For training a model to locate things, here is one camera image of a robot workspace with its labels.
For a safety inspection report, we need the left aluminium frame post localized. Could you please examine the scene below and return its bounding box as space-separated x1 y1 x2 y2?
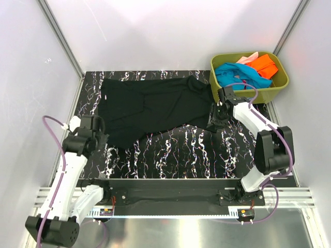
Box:
36 0 85 80

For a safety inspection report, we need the blue t-shirt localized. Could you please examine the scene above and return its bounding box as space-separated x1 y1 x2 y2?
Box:
214 63 272 90

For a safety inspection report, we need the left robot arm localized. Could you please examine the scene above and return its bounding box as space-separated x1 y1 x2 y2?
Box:
25 115 112 247

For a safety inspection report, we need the aluminium frame post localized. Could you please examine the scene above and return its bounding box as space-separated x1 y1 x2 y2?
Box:
273 0 311 56
36 0 85 80

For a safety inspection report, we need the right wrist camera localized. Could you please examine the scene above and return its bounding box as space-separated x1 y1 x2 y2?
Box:
218 86 239 103

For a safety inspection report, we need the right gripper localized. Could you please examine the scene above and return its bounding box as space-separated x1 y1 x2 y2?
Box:
206 103 230 130

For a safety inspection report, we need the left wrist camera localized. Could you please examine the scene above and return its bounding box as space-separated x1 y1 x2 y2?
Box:
62 116 81 132

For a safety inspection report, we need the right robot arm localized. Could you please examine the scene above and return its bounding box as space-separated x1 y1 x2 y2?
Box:
208 98 295 205

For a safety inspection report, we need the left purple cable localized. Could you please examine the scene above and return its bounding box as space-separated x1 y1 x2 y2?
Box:
36 115 109 247

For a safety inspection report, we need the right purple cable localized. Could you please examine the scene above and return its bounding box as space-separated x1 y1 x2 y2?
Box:
224 82 295 223

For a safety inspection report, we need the olive green plastic bin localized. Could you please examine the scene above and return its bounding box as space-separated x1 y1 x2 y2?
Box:
209 52 289 104

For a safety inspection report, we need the orange t-shirt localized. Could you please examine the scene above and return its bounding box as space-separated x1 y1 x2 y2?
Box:
247 54 278 80

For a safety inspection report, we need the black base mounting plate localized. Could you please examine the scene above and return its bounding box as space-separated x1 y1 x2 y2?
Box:
98 179 265 218

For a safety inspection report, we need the right aluminium frame post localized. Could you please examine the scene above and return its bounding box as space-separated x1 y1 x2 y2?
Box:
273 0 311 56

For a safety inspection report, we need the black marbled table mat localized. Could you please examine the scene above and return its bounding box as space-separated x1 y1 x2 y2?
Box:
74 70 255 179

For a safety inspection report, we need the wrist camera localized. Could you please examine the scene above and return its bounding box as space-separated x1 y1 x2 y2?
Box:
218 86 239 103
62 116 81 132

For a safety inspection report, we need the purple cable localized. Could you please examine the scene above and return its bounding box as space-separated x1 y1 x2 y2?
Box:
224 82 295 223
36 115 109 247

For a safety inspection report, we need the black t-shirt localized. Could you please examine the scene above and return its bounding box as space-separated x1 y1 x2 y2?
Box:
98 76 215 149

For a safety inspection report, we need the pink t-shirt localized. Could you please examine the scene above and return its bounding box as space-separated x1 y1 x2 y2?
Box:
236 52 259 64

